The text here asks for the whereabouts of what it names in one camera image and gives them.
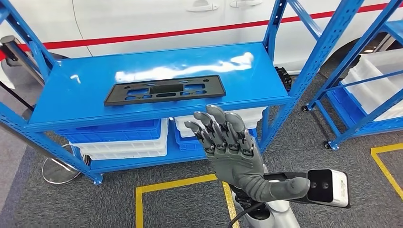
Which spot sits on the blue plastic crate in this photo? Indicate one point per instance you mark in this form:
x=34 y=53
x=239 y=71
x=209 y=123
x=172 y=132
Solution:
x=110 y=132
x=343 y=100
x=185 y=145

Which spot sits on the white car with red stripe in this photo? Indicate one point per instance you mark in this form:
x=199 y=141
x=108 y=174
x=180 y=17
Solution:
x=141 y=22

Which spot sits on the black plastic licence plate bracket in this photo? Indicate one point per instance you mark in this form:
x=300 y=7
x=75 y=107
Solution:
x=215 y=89

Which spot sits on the black ribbed plastic part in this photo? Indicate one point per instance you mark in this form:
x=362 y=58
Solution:
x=285 y=77

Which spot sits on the yellow floor tape square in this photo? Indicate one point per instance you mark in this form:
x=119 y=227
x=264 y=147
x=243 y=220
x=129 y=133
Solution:
x=176 y=185
x=382 y=166

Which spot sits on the large white plastic crate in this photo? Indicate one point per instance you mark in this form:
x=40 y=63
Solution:
x=374 y=81

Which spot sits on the blue metal shelf rack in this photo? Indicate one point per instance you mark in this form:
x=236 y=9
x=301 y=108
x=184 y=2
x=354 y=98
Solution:
x=362 y=50
x=94 y=78

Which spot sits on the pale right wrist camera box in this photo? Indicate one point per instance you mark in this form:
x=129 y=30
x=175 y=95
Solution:
x=327 y=188

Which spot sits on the black post with dark disc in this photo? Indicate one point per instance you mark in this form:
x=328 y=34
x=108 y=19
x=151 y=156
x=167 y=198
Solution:
x=27 y=114

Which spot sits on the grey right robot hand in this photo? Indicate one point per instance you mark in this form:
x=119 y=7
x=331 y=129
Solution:
x=236 y=160

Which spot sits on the chrome stanchion with round base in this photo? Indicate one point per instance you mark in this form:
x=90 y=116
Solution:
x=9 y=47
x=59 y=170

